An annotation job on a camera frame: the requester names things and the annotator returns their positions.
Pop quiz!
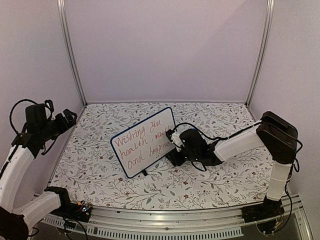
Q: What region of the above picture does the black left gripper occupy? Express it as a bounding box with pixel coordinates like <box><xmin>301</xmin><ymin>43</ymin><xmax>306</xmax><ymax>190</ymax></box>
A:
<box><xmin>39</xmin><ymin>108</ymin><xmax>78</xmax><ymax>142</ymax></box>

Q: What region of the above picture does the small blue-framed whiteboard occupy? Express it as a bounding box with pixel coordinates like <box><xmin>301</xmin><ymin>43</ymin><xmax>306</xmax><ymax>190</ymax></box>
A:
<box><xmin>110</xmin><ymin>107</ymin><xmax>175</xmax><ymax>179</ymax></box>

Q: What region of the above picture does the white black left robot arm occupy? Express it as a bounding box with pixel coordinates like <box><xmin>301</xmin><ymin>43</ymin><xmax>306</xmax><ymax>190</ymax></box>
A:
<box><xmin>0</xmin><ymin>100</ymin><xmax>78</xmax><ymax>240</ymax></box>

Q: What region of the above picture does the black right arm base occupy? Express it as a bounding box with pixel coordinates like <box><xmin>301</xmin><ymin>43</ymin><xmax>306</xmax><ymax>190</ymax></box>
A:
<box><xmin>241</xmin><ymin>198</ymin><xmax>285</xmax><ymax>235</ymax></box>

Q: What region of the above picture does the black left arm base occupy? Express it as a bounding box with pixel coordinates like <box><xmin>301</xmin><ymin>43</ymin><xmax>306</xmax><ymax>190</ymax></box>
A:
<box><xmin>51</xmin><ymin>201</ymin><xmax>93</xmax><ymax>223</ymax></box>

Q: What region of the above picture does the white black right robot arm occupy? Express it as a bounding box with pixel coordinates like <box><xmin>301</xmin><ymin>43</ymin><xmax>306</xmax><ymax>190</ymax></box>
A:
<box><xmin>165</xmin><ymin>111</ymin><xmax>303</xmax><ymax>218</ymax></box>

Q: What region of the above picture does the floral patterned tablecloth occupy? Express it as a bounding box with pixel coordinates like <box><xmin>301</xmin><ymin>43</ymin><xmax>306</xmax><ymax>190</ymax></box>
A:
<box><xmin>50</xmin><ymin>103</ymin><xmax>272</xmax><ymax>211</ymax></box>

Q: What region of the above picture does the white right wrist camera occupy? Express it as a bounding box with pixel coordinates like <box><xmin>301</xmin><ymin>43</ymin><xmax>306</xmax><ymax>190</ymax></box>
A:
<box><xmin>166</xmin><ymin>129</ymin><xmax>184</xmax><ymax>152</ymax></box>

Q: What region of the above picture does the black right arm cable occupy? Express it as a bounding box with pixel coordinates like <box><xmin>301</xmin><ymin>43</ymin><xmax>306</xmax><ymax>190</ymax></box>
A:
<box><xmin>172</xmin><ymin>118</ymin><xmax>303</xmax><ymax>221</ymax></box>

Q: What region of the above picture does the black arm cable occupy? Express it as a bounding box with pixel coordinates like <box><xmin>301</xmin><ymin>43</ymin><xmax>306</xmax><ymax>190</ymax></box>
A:
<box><xmin>9</xmin><ymin>99</ymin><xmax>37</xmax><ymax>133</ymax></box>
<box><xmin>172</xmin><ymin>118</ymin><xmax>303</xmax><ymax>221</ymax></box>

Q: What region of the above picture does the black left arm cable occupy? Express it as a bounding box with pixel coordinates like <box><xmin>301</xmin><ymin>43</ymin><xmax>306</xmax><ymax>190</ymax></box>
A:
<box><xmin>9</xmin><ymin>99</ymin><xmax>37</xmax><ymax>133</ymax></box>

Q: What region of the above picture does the aluminium front rail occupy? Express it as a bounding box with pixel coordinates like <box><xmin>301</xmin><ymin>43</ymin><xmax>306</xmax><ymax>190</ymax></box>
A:
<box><xmin>32</xmin><ymin>194</ymin><xmax>317</xmax><ymax>240</ymax></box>

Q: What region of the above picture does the right aluminium frame post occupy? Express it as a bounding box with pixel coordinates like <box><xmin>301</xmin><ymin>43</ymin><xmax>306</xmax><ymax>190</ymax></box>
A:
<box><xmin>245</xmin><ymin>0</ymin><xmax>275</xmax><ymax>108</ymax></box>

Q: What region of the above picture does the aluminium frame post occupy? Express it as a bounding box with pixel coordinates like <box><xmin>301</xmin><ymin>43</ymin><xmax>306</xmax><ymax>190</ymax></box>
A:
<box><xmin>245</xmin><ymin>0</ymin><xmax>275</xmax><ymax>108</ymax></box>
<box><xmin>56</xmin><ymin>0</ymin><xmax>88</xmax><ymax>107</ymax></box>

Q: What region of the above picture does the left aluminium frame post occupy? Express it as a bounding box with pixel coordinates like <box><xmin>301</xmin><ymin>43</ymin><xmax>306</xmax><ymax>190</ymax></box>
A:
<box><xmin>56</xmin><ymin>0</ymin><xmax>88</xmax><ymax>107</ymax></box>

